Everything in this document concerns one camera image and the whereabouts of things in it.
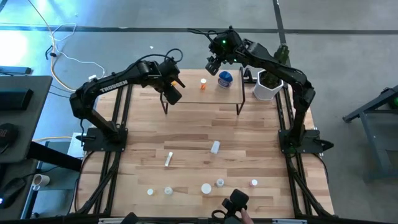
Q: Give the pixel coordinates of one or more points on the large amber pill bottle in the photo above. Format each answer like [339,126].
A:
[206,188]

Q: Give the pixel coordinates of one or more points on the black support beam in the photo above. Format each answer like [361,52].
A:
[56,157]

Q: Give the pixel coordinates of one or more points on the pale yellow pill bottle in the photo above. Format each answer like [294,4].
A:
[150,192]

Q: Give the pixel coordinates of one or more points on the black aluminium table frame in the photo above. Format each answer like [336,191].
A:
[118,102]

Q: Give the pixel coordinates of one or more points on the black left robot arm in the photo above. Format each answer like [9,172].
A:
[112,85]

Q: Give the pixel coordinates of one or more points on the green cactus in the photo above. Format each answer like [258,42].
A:
[282,53]

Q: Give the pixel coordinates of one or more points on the yellow white Dramamine tube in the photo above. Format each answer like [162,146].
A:
[168,159]

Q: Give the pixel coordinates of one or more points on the small orange pill bottle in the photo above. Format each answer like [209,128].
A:
[203,84]

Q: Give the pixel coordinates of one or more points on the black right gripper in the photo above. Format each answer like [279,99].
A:
[225,45]

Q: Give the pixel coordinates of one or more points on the black cap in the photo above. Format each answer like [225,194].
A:
[7,135]

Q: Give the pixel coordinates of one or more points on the black flat device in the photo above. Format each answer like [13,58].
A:
[15,70]

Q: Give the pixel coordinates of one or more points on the pink pill bottle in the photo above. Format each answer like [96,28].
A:
[254,183]

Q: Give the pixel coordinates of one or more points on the white planter pot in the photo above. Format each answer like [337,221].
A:
[264,91]

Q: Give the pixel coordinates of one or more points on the black handheld camera rig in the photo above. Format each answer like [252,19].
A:
[237,199]

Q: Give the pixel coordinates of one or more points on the white paper roll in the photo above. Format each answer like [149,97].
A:
[41,180]

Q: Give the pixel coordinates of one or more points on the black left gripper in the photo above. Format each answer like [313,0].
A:
[168,67]

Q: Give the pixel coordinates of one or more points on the clear bottle translucent cap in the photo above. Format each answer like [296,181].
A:
[168,190]

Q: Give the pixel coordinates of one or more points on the black rectangular box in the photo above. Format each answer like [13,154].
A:
[15,99]

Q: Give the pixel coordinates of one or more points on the grey metal table frame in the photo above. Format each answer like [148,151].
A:
[373,124]

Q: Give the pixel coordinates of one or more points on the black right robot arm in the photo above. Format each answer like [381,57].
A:
[280,67]

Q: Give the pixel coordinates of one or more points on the dark grey desk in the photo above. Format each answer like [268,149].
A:
[28,124]

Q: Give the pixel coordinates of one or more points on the person's hand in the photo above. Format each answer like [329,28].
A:
[246,216]

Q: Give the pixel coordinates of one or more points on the wooden shelf black legs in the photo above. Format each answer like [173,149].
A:
[192,93]

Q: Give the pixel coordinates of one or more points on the black computer mouse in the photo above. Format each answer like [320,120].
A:
[11,191]

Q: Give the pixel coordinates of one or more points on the clear bottle white screw cap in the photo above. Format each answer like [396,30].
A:
[220,182]

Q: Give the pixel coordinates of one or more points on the blue Tums bottle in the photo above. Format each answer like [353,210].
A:
[225,80]

